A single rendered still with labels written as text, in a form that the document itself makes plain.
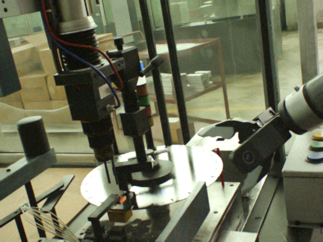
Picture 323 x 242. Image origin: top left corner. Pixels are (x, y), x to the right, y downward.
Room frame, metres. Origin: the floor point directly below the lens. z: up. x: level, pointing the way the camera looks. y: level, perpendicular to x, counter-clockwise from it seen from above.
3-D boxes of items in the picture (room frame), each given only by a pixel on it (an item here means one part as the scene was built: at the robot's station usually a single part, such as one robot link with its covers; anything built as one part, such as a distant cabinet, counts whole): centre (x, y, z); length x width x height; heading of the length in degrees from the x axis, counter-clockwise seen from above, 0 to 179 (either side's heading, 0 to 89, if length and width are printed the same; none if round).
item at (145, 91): (1.25, 0.04, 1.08); 0.05 x 0.04 x 0.03; 62
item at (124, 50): (0.87, 0.05, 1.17); 0.06 x 0.05 x 0.20; 143
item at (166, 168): (0.94, 0.04, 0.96); 0.11 x 0.11 x 0.03
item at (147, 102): (1.25, 0.04, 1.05); 0.05 x 0.04 x 0.03; 62
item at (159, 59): (0.88, 0.01, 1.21); 0.08 x 0.06 x 0.03; 152
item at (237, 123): (0.79, -0.14, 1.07); 0.09 x 0.02 x 0.05; 51
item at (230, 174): (1.21, -0.17, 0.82); 0.18 x 0.18 x 0.15; 62
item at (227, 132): (0.84, -0.12, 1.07); 0.09 x 0.06 x 0.03; 51
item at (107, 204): (0.77, 0.13, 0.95); 0.10 x 0.03 x 0.07; 152
